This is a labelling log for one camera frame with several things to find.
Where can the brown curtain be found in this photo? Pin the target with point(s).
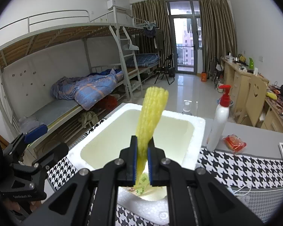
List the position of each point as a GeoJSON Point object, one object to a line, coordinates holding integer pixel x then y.
{"type": "Point", "coordinates": [217, 33]}
{"type": "Point", "coordinates": [151, 28]}

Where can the cluttered wooden desk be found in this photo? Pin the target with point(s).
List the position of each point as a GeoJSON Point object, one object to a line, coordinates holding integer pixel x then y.
{"type": "Point", "coordinates": [278, 115]}

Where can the orange bag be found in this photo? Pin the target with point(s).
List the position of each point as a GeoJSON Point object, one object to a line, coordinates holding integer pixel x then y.
{"type": "Point", "coordinates": [203, 77]}

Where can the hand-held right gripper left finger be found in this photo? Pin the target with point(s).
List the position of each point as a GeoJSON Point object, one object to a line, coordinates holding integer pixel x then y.
{"type": "Point", "coordinates": [133, 164]}

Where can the red snack packet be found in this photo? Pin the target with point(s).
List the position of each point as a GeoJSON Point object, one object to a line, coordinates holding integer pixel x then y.
{"type": "Point", "coordinates": [234, 144]}

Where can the beige cloth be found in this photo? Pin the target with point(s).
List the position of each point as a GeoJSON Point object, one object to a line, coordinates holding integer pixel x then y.
{"type": "Point", "coordinates": [88, 120]}

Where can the blue checked bed sheet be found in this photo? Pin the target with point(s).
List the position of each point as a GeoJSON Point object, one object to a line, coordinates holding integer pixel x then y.
{"type": "Point", "coordinates": [143, 60]}

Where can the blue orange checked quilt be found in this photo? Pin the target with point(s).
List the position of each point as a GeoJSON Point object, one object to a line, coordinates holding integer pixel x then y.
{"type": "Point", "coordinates": [89, 87]}

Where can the white foam box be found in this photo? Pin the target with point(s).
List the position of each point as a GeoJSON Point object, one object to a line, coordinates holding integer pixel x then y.
{"type": "Point", "coordinates": [193, 134]}

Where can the white bed ladder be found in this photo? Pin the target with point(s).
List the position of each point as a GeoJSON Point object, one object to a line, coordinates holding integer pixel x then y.
{"type": "Point", "coordinates": [129, 61]}

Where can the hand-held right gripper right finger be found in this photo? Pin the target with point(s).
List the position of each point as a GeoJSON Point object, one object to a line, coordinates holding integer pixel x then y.
{"type": "Point", "coordinates": [151, 167]}

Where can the hanging blue clothes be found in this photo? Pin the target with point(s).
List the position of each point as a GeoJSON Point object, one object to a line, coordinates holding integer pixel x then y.
{"type": "Point", "coordinates": [149, 31]}

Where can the black folding chair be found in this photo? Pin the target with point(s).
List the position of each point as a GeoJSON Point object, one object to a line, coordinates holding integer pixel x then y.
{"type": "Point", "coordinates": [166, 68]}

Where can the clear water bottle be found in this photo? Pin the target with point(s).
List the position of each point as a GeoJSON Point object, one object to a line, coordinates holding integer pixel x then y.
{"type": "Point", "coordinates": [187, 108]}

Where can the small metal bunk bed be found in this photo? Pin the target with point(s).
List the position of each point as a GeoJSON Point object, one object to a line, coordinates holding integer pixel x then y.
{"type": "Point", "coordinates": [132, 28]}

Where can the hanging dark garment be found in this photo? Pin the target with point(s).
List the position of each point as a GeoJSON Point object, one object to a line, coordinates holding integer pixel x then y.
{"type": "Point", "coordinates": [159, 40]}

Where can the glass balcony door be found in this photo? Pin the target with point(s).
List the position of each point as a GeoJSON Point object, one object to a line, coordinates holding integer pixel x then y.
{"type": "Point", "coordinates": [184, 35]}

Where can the black white houndstooth cloth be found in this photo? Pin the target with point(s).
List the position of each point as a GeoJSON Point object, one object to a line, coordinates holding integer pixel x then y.
{"type": "Point", "coordinates": [238, 167]}

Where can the white air conditioner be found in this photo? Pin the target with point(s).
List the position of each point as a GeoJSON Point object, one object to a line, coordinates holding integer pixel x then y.
{"type": "Point", "coordinates": [118, 6]}

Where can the white pump lotion bottle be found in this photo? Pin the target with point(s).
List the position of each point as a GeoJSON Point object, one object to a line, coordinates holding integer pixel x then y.
{"type": "Point", "coordinates": [218, 127]}

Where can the green bottle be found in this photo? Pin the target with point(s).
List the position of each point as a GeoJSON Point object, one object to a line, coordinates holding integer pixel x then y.
{"type": "Point", "coordinates": [251, 63]}

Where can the red cloth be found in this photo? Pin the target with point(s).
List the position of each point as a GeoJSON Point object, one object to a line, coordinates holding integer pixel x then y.
{"type": "Point", "coordinates": [109, 102]}

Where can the yellow cloth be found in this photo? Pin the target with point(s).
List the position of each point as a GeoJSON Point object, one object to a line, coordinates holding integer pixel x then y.
{"type": "Point", "coordinates": [271, 95]}

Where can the light wooden desk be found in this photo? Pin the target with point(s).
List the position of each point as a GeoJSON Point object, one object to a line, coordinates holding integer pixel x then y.
{"type": "Point", "coordinates": [238, 80]}

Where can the grey mattress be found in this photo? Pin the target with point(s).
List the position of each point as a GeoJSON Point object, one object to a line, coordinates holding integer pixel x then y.
{"type": "Point", "coordinates": [51, 110]}

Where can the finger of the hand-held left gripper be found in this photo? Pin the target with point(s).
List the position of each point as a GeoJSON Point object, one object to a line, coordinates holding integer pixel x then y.
{"type": "Point", "coordinates": [54, 151]}
{"type": "Point", "coordinates": [36, 131]}

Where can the yellow foam net sleeve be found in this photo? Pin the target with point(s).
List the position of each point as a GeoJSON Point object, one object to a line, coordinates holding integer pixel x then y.
{"type": "Point", "coordinates": [151, 113]}

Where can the large metal bunk bed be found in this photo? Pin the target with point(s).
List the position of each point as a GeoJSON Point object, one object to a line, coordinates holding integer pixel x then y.
{"type": "Point", "coordinates": [49, 37]}

